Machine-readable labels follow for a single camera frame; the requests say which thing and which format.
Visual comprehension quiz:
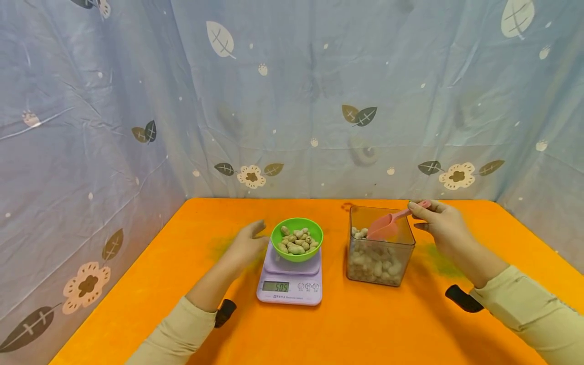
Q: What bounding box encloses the person's right hand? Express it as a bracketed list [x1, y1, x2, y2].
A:
[407, 199, 479, 263]

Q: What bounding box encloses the person's left hand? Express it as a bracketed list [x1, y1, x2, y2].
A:
[224, 220, 270, 273]

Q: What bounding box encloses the pink plastic scoop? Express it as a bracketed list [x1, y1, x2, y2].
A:
[366, 200, 432, 241]

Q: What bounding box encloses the person's right forearm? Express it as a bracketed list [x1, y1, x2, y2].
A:
[454, 241, 584, 365]

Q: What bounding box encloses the person's left forearm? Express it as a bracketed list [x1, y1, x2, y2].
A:
[126, 256, 249, 365]

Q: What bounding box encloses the pile of peanuts in bowl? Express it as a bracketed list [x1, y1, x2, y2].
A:
[278, 226, 319, 255]

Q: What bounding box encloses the green plastic bowl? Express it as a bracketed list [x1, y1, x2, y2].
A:
[271, 217, 324, 263]

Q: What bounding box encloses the clear square plastic container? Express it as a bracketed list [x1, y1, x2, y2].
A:
[346, 205, 416, 287]

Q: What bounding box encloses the heap of peanuts in container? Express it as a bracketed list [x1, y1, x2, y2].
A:
[348, 227, 405, 285]

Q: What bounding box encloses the lilac kitchen scale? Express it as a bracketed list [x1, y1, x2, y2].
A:
[256, 241, 323, 306]

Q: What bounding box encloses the black wrist band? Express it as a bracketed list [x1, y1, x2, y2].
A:
[445, 284, 484, 313]
[214, 299, 237, 329]

